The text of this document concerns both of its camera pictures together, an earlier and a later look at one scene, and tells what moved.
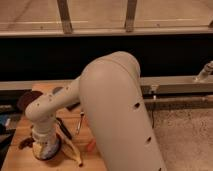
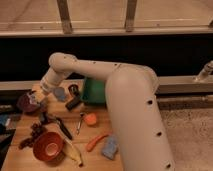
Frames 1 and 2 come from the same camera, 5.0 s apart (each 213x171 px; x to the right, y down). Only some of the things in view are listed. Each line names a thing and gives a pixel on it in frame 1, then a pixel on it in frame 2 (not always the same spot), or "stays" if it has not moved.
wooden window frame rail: x=184 y=30 stays
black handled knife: x=64 y=128 stays
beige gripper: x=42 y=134 -> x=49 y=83
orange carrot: x=91 y=145 stays
